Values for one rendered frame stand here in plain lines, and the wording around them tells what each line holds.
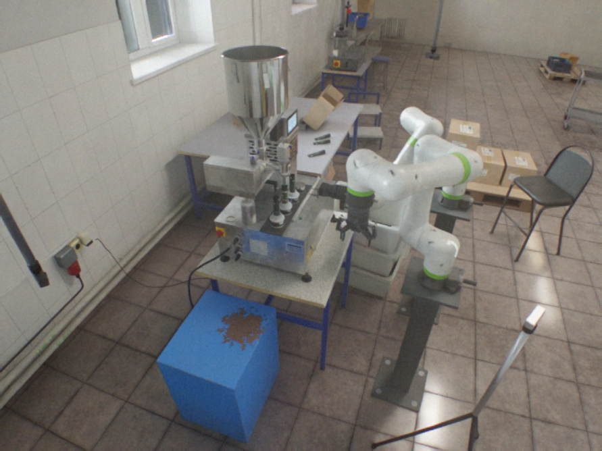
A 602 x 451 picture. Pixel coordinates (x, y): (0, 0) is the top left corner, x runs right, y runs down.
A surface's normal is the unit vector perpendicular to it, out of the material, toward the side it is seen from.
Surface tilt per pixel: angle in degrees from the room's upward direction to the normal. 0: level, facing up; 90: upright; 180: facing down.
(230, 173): 90
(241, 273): 0
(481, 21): 90
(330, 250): 0
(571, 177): 77
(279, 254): 90
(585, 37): 90
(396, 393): 0
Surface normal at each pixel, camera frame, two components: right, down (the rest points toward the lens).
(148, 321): 0.00, -0.79
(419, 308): -0.40, 0.55
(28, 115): 0.95, 0.20
